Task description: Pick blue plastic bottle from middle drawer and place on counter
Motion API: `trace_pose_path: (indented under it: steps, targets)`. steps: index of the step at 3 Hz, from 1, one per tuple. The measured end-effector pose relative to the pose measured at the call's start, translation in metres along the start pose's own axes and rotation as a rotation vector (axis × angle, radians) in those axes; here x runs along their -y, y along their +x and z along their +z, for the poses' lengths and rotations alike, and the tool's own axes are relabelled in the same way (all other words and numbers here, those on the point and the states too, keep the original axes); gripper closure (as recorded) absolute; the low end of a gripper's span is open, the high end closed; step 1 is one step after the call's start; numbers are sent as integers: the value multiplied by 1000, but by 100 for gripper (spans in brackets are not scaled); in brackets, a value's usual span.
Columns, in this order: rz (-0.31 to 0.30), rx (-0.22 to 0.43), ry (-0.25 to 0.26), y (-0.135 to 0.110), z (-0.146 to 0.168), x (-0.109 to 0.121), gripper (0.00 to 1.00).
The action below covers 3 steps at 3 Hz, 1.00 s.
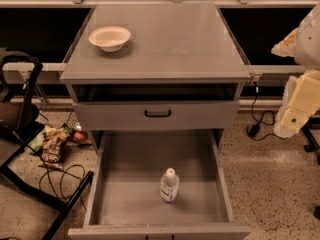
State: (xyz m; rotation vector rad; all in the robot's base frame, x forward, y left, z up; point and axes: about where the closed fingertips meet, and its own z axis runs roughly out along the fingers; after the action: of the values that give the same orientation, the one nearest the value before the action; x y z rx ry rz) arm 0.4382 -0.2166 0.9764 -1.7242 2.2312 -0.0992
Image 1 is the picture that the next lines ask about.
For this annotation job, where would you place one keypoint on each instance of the open grey middle drawer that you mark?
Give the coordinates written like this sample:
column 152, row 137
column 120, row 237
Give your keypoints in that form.
column 125, row 203

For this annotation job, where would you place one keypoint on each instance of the black drawer handle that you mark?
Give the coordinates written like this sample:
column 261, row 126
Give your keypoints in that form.
column 157, row 114

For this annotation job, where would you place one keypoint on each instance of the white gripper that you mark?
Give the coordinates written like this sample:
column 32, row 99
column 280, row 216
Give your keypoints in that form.
column 308, row 44

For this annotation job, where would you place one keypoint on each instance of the black stand leg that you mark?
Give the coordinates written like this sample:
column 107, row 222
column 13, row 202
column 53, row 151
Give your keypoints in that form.
column 312, row 145

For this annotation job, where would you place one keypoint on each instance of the red apple on floor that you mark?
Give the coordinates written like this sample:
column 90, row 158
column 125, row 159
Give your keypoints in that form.
column 80, row 136

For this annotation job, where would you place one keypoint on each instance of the chip snack bag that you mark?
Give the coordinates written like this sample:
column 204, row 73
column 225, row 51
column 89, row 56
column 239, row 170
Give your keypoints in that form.
column 53, row 146

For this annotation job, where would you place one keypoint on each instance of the closed grey top drawer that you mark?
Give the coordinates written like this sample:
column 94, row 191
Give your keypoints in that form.
column 186, row 115

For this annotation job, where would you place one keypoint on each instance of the black chair frame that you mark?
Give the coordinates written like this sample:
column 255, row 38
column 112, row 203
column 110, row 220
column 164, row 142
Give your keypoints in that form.
column 18, row 128

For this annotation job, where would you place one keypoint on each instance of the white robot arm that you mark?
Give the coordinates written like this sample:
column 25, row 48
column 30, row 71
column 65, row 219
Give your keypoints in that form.
column 303, row 43

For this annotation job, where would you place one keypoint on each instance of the clear plastic water bottle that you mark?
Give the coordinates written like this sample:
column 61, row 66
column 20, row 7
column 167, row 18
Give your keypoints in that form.
column 169, row 185

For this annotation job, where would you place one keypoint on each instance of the black power adapter with cable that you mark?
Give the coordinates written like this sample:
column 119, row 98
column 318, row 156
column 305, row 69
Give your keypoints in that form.
column 253, row 130

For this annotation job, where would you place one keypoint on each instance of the grey drawer cabinet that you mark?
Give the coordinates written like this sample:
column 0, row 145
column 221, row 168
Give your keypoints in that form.
column 177, row 52

